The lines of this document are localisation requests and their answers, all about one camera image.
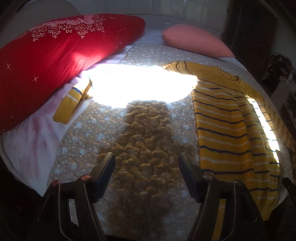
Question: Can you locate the yellow striped knit sweater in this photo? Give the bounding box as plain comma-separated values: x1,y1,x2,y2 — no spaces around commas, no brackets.
162,61,296,220

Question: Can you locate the white pink bed sheet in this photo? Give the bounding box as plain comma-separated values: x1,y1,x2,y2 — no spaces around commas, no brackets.
0,29,163,195

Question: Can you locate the folded yellow knit garment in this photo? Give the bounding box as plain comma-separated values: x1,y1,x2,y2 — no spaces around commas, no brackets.
53,78,92,125

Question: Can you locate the beige dotted quilt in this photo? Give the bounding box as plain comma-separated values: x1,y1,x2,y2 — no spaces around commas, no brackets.
47,43,295,239

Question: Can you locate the red embroidered pillow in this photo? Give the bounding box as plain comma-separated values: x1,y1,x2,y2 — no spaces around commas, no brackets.
1,14,145,132

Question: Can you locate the pink small pillow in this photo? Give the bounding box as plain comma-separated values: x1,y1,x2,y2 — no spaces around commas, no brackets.
162,24,235,58

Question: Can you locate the dark wooden door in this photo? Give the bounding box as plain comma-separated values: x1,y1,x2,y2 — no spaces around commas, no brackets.
222,1,278,81

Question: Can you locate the white bed headboard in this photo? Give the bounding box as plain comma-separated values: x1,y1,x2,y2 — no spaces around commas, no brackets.
1,0,80,47

